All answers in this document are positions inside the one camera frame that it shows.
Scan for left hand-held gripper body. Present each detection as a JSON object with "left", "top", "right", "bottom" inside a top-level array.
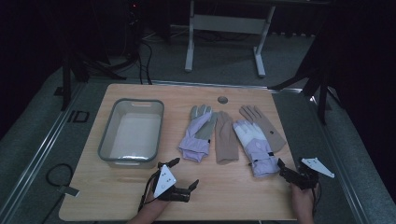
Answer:
[{"left": 151, "top": 164, "right": 191, "bottom": 203}]

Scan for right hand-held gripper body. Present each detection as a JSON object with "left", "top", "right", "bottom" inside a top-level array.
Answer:
[{"left": 284, "top": 157, "right": 336, "bottom": 191}]

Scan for purple and white glove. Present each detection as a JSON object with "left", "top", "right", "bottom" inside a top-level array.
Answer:
[{"left": 232, "top": 119, "right": 281, "bottom": 178}]

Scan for purple glove with grey palm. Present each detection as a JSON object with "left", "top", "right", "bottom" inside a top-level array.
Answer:
[{"left": 177, "top": 104, "right": 219, "bottom": 163}]

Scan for grey plastic bin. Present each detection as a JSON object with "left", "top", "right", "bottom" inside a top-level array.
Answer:
[{"left": 97, "top": 98, "right": 165, "bottom": 170}]

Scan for plain tan glove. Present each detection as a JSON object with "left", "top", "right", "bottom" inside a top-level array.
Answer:
[{"left": 214, "top": 110, "right": 240, "bottom": 165}]

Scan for person's right hand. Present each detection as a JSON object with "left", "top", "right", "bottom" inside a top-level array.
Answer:
[{"left": 290, "top": 182, "right": 316, "bottom": 207}]

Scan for person's left hand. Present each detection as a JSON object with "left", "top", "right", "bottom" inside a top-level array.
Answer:
[{"left": 144, "top": 188, "right": 171, "bottom": 210}]

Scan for tan glove with dark button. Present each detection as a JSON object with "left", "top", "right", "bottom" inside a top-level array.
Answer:
[{"left": 238, "top": 105, "right": 288, "bottom": 154}]

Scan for black tripod stand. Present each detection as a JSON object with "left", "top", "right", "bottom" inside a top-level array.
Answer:
[
  {"left": 268, "top": 18, "right": 347, "bottom": 126},
  {"left": 54, "top": 43, "right": 128, "bottom": 112}
]

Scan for grey tape strip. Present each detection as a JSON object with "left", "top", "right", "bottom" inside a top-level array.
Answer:
[{"left": 57, "top": 185, "right": 80, "bottom": 198}]

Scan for dark computer tower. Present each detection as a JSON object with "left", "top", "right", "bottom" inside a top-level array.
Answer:
[{"left": 123, "top": 0, "right": 145, "bottom": 60}]

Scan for right hand-held gripper cable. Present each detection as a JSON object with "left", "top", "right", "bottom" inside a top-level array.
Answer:
[{"left": 310, "top": 182, "right": 322, "bottom": 217}]

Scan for hand-held gripper cable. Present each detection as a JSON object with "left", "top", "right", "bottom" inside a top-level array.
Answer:
[
  {"left": 137, "top": 169, "right": 163, "bottom": 214},
  {"left": 310, "top": 182, "right": 322, "bottom": 217}
]

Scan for left hand-held gripper cable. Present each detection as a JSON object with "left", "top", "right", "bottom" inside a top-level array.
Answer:
[{"left": 137, "top": 169, "right": 163, "bottom": 214}]

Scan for metal floor rail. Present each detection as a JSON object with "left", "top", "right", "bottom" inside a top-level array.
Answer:
[
  {"left": 148, "top": 79, "right": 304, "bottom": 94},
  {"left": 309, "top": 92, "right": 370, "bottom": 224},
  {"left": 0, "top": 82, "right": 86, "bottom": 224}
]

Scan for black cables on floor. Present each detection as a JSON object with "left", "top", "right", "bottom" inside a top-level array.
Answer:
[{"left": 135, "top": 38, "right": 154, "bottom": 86}]

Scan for black floor cable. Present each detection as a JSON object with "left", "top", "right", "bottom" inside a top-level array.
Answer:
[{"left": 39, "top": 162, "right": 75, "bottom": 224}]

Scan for white desk frame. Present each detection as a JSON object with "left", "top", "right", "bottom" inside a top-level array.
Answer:
[{"left": 184, "top": 0, "right": 276, "bottom": 78}]

